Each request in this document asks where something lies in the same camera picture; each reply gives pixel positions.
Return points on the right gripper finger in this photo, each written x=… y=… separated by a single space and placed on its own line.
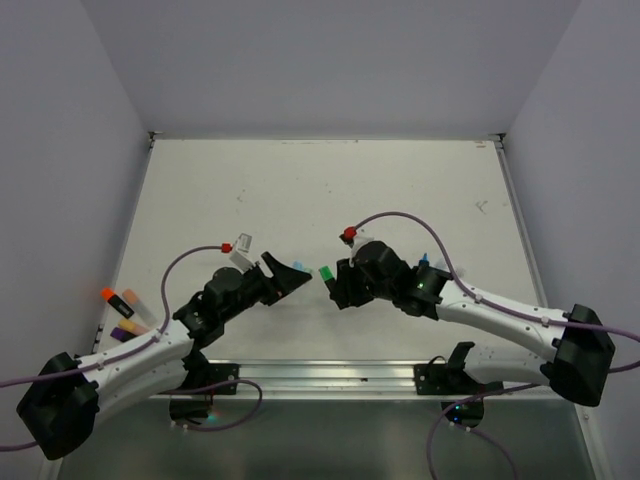
x=340 y=285
x=353 y=290

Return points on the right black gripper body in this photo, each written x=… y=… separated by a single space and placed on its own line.
x=383 y=290

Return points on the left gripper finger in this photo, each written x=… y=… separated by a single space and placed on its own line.
x=287 y=280
x=278 y=269

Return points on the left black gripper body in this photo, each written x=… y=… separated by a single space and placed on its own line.
x=255 y=286

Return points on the green-capped black highlighter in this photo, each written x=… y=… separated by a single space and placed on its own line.
x=326 y=274

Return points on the blue-capped black highlighter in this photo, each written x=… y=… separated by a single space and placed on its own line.
x=424 y=262

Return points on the blue translucent pen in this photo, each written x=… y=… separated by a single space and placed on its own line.
x=442 y=265

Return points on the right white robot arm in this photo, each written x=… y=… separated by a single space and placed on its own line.
x=566 y=351

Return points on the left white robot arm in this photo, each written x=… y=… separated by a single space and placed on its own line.
x=70 y=396

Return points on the peach translucent pen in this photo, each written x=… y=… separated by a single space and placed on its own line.
x=139 y=307

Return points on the purple-capped marker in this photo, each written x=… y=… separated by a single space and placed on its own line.
x=121 y=335

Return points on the orange-capped black highlighter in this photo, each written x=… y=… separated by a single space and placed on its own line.
x=117 y=303

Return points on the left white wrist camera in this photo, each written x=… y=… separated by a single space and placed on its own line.
x=240 y=253

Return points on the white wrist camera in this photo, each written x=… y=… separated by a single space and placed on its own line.
x=358 y=240
x=240 y=253

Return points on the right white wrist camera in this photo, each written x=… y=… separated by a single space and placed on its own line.
x=358 y=240

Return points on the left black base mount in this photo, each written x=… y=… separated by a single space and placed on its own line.
x=195 y=412

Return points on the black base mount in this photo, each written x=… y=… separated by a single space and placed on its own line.
x=447 y=377
x=195 y=412

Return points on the aluminium front rail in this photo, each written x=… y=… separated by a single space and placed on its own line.
x=320 y=377

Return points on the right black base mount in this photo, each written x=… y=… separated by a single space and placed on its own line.
x=447 y=377

